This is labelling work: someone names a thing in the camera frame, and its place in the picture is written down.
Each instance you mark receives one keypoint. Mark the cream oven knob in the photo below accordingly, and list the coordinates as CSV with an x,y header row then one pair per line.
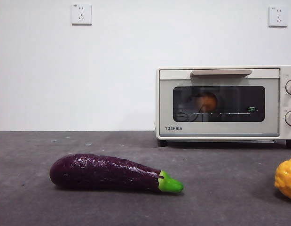
x,y
290,118
290,87

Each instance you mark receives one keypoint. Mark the purple eggplant with green stem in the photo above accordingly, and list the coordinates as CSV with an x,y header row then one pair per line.
x,y
100,173

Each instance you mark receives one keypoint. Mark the brown round potato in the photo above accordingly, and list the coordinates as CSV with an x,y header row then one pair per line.
x,y
209,101

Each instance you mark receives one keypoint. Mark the cream toaster oven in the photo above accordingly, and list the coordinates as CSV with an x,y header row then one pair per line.
x,y
283,103

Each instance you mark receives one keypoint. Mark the white wall socket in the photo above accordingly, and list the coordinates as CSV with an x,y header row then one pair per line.
x,y
81,14
278,17

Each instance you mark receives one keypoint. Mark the yellow bumpy vegetable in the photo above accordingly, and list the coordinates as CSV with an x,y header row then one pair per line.
x,y
285,179

